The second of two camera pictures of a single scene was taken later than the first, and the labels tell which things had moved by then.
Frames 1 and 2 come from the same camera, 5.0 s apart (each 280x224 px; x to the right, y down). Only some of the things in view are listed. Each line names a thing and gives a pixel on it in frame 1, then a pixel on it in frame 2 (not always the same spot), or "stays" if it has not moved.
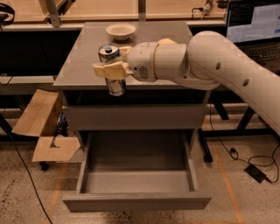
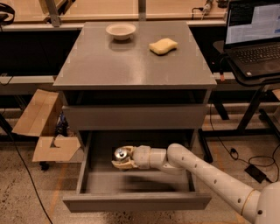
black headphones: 5,8 stays
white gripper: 141,60 → 142,155
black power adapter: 255,173 stays
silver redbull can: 107,52 → 121,153
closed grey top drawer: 134,117 stays
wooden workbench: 69,15 stays
